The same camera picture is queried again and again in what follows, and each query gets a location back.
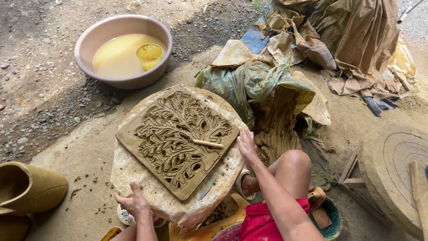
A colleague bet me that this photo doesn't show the person's right hand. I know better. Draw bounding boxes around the person's right hand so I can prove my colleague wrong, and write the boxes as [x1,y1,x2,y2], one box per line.
[237,128,260,163]

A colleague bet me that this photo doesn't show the person's left hand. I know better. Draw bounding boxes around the person's left hand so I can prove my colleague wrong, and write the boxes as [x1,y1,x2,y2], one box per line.
[115,182,153,220]

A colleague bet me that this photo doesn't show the sack-covered round work stand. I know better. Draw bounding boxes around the sack-covered round work stand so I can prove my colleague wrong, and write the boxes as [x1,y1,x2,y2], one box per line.
[110,84,249,231]

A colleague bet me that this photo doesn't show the white sandal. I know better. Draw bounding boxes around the white sandal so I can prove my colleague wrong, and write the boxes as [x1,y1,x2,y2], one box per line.
[236,168,256,201]
[117,204,167,228]

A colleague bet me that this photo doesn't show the heap of wet clay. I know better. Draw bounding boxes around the heap of wet clay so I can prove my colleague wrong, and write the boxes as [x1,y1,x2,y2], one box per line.
[252,88,303,167]

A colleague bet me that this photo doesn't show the person's left leg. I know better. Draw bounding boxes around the person's left leg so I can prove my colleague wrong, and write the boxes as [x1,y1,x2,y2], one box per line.
[112,225,169,241]

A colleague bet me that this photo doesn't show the person's leg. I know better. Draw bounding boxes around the person's leg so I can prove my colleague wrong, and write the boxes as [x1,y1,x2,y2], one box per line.
[241,150,312,203]
[112,225,169,241]

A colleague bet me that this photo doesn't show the yellow plastic container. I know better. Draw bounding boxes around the yellow plastic container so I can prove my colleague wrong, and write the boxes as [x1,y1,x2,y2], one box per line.
[99,226,124,241]

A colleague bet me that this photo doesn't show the person's right leg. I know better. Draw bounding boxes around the person's right leg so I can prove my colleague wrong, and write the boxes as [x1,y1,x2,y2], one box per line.
[241,150,312,203]

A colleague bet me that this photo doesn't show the blue flat blade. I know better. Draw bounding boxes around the blue flat blade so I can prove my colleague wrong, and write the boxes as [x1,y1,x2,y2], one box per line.
[199,180,214,201]

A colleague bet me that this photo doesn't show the green plastic sheet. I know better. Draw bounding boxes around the green plastic sheet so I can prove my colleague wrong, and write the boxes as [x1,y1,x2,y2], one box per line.
[195,58,331,188]

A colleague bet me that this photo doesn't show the carved square clay slab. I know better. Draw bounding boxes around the carved square clay slab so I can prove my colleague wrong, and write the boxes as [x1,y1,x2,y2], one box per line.
[115,85,241,202]

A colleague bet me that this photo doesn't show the yellow plastic stool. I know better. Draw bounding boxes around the yellow plastic stool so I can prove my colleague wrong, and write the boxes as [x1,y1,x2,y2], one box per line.
[168,192,251,241]

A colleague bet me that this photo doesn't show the person's red shorts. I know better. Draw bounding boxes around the person's red shorts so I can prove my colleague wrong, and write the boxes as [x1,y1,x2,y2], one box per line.
[239,198,311,241]

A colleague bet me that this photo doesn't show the pink plastic bowl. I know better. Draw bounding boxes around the pink plastic bowl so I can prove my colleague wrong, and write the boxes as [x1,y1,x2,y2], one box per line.
[211,222,243,241]

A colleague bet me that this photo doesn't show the blue board piece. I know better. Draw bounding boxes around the blue board piece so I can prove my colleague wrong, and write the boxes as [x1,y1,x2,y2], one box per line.
[240,28,270,55]

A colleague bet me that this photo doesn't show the tan clay vessel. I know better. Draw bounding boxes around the tan clay vessel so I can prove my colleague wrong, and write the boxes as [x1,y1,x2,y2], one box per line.
[0,162,68,241]

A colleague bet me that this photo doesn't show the teal plastic basin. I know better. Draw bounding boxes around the teal plastic basin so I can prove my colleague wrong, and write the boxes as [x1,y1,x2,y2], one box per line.
[309,197,343,241]

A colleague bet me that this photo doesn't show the yellow plastic cup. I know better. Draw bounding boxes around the yellow plastic cup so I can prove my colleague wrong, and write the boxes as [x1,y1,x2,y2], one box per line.
[136,43,164,72]

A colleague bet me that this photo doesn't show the dark grey board pieces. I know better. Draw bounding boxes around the dark grey board pieces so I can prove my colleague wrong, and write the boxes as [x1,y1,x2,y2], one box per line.
[362,96,400,117]

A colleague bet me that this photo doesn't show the large round clay-coated wheel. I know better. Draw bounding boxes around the large round clay-coated wheel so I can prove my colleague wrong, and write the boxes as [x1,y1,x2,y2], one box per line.
[358,123,428,239]

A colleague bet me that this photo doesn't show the heap of brown tarps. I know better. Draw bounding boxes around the heap of brown tarps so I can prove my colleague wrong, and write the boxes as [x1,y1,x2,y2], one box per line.
[257,0,418,101]

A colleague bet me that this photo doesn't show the pink basin of water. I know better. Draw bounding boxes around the pink basin of water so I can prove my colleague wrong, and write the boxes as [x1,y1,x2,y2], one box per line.
[74,14,173,90]

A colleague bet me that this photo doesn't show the wooden stick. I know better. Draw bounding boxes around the wooden stick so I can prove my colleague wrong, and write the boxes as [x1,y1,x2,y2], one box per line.
[410,161,428,241]

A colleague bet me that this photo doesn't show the thin grey rod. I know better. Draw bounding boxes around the thin grey rod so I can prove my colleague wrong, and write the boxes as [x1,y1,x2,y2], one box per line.
[397,0,425,24]

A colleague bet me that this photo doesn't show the wooden-handled carving tool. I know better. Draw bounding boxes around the wooden-handled carving tool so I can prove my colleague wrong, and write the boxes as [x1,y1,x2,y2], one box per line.
[191,139,224,149]

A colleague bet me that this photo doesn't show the wooden frame stand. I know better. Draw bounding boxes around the wooden frame stand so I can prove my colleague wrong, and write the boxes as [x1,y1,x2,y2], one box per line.
[337,151,392,225]

